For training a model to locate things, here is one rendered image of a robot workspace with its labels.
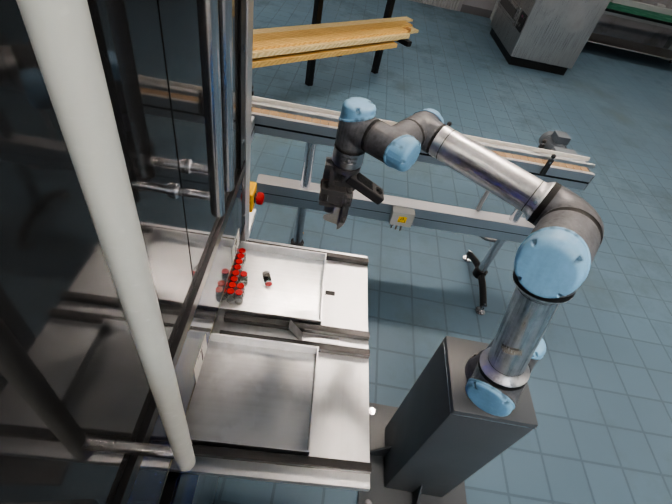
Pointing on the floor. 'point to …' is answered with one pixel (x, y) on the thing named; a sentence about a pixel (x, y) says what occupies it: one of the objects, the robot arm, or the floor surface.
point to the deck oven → (545, 31)
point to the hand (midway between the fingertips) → (340, 225)
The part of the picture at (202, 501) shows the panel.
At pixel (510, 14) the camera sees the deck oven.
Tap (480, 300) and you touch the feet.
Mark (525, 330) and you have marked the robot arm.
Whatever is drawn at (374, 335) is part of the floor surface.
